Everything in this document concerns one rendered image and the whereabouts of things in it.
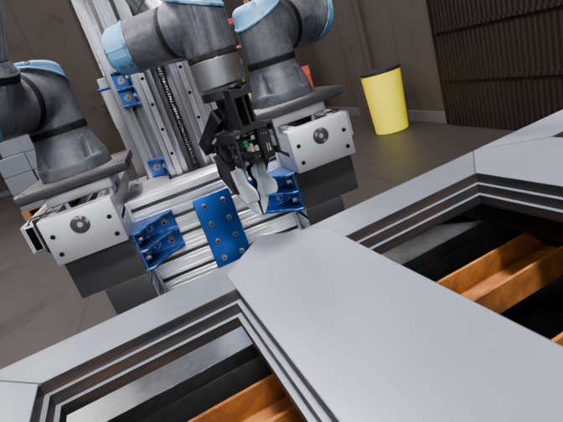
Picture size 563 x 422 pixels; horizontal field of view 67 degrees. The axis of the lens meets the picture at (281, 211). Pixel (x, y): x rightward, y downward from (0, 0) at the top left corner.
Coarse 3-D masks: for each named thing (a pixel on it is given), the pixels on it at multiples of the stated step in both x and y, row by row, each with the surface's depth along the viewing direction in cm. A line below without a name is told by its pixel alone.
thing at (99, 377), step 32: (448, 192) 70; (480, 192) 72; (512, 192) 66; (544, 192) 61; (384, 224) 67; (416, 224) 68; (192, 320) 58; (224, 320) 59; (256, 320) 53; (128, 352) 55; (160, 352) 56; (64, 384) 53; (96, 384) 54; (288, 384) 44; (32, 416) 47; (64, 416) 51; (320, 416) 37
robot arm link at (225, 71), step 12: (216, 60) 59; (228, 60) 60; (240, 60) 64; (192, 72) 62; (204, 72) 60; (216, 72) 60; (228, 72) 60; (240, 72) 62; (204, 84) 61; (216, 84) 60; (228, 84) 61
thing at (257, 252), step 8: (288, 232) 72; (296, 232) 71; (304, 232) 70; (312, 232) 69; (272, 240) 71; (280, 240) 70; (288, 240) 69; (296, 240) 68; (256, 248) 70; (264, 248) 69; (272, 248) 68; (280, 248) 67; (248, 256) 68; (256, 256) 67; (264, 256) 66; (240, 264) 66; (248, 264) 65; (232, 272) 64
